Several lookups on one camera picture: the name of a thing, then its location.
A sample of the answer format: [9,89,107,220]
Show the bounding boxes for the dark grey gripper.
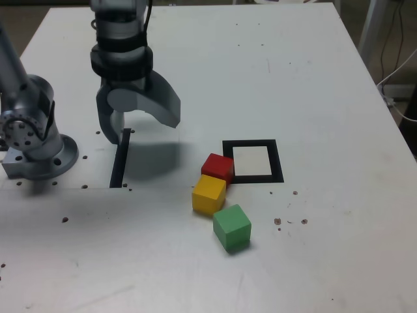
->
[95,69,182,145]

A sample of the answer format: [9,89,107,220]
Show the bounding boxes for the red cube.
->
[201,153,236,189]

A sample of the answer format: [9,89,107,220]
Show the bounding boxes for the yellow cube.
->
[192,174,227,217]

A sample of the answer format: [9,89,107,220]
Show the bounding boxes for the green cube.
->
[212,203,253,254]

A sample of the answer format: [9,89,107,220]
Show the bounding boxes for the black tape square outline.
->
[222,139,285,185]

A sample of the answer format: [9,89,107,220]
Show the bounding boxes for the black tape strip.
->
[109,128,132,189]

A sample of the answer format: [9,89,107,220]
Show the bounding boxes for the white metal post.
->
[357,0,384,57]

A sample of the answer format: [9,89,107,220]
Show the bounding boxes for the white cable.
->
[377,48,417,123]

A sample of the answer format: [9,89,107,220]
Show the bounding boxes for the thin black hanging cable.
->
[379,0,407,82]

